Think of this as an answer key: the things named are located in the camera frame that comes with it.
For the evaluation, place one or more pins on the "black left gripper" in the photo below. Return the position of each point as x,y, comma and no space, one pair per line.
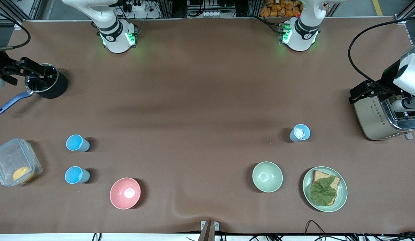
388,79

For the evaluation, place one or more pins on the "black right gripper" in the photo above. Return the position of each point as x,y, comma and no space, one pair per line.
0,63

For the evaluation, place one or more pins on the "blue plastic cup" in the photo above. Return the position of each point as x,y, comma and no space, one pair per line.
76,143
299,133
75,175

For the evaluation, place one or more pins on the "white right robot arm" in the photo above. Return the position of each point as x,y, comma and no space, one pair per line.
115,31

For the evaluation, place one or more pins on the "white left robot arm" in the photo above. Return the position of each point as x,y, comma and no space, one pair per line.
302,33

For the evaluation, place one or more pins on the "silver toaster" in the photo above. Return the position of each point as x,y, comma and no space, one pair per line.
374,118

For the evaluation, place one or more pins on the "glass lid with blue knob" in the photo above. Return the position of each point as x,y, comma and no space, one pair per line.
50,75

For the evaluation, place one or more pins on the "clear plastic container green clips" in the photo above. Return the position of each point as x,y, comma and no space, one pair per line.
9,157

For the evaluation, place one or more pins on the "brown bread slice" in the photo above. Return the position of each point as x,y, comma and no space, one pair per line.
319,175

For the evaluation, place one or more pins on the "orange fruit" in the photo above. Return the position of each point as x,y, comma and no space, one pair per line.
22,173

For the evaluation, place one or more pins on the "pale green plate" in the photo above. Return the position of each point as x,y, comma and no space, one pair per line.
341,197

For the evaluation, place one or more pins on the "green lettuce leaf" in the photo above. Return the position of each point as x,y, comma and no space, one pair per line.
323,192

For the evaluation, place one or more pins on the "pale green bowl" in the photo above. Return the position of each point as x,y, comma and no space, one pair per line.
267,176

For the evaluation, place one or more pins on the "white power strip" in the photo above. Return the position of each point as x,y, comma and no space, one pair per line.
138,6
211,14

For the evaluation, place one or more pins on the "pink bowl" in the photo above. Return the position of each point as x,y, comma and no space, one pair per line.
124,193

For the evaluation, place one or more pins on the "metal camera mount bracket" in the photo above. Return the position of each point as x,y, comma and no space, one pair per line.
209,229

